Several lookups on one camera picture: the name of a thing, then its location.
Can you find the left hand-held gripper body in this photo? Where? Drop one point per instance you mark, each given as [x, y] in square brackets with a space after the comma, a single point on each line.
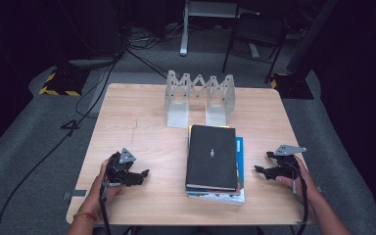
[119, 166]

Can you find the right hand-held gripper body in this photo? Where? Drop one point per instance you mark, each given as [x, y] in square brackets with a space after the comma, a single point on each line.
[287, 163]

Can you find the blue paperback book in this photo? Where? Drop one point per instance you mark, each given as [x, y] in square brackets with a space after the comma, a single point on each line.
[240, 163]

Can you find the black hardcover book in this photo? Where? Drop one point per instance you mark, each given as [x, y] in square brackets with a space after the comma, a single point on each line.
[212, 156]

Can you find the grey expandable book stand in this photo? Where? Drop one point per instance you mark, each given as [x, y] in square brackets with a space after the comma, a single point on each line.
[178, 114]

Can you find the person's right hand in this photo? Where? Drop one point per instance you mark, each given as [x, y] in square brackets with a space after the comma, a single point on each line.
[285, 181]

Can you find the person's left hand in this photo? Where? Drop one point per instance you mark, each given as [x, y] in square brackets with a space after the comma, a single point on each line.
[93, 200]

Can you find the grey tape strip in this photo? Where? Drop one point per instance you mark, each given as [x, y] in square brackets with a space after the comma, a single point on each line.
[319, 189]
[75, 194]

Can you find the black yellow striped stand base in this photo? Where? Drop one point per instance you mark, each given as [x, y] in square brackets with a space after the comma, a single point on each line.
[293, 86]
[63, 83]

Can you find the black metal chair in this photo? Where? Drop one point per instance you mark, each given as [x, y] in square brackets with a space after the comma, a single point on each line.
[258, 36]

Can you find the black cabinet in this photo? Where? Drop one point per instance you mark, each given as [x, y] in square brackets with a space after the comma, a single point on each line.
[91, 29]

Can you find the dark slanted post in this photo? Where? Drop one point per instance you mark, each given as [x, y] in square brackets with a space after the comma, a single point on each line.
[310, 36]

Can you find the grey metal desk frame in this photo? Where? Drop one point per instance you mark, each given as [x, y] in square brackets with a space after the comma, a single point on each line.
[185, 32]

